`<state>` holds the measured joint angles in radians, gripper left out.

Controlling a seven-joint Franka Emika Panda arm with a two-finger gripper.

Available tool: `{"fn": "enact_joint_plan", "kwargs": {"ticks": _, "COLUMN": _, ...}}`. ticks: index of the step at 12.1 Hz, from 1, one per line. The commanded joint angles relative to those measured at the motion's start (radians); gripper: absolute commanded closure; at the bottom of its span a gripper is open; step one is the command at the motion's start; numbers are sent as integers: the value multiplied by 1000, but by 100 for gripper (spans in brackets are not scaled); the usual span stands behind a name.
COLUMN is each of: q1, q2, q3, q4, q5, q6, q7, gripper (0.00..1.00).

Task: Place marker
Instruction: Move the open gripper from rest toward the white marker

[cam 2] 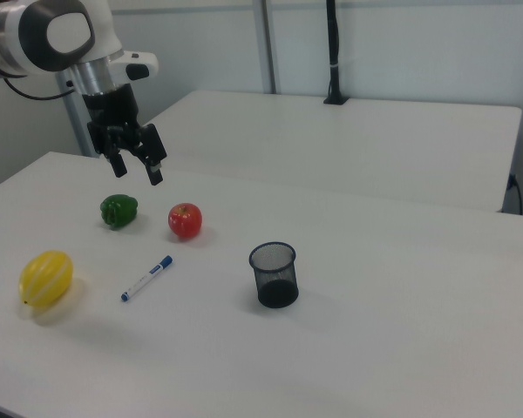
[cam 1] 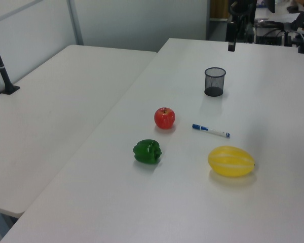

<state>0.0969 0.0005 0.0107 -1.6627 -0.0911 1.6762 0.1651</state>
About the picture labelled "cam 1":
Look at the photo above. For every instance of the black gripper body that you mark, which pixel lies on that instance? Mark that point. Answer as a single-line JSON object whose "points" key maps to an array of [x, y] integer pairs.
{"points": [[231, 31]]}

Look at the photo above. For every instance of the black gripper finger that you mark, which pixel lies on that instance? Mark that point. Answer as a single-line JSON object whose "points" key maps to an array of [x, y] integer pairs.
{"points": [[229, 47], [233, 47]]}

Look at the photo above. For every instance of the blue and white marker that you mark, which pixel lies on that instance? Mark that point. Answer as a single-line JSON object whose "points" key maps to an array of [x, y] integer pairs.
{"points": [[210, 130]]}

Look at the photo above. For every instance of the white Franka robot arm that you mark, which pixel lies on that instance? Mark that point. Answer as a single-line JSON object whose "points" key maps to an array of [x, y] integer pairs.
{"points": [[245, 7]]}

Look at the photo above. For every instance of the black mesh pen holder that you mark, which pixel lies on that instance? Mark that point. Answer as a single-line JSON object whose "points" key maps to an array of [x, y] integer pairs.
{"points": [[214, 82]]}

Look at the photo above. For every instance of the red apple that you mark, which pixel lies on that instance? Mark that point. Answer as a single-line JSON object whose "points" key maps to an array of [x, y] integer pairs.
{"points": [[164, 118]]}

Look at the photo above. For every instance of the yellow striped melon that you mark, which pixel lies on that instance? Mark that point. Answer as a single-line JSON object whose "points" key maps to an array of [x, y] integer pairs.
{"points": [[230, 161]]}

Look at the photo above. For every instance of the green bell pepper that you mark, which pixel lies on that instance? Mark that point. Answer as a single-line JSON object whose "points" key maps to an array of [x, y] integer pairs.
{"points": [[146, 152]]}

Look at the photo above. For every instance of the white side table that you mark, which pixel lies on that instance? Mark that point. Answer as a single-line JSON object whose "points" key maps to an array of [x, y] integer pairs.
{"points": [[53, 114]]}

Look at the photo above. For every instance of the black camera pole with base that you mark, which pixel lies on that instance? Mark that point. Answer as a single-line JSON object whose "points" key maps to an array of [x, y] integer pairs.
{"points": [[2, 68]]}

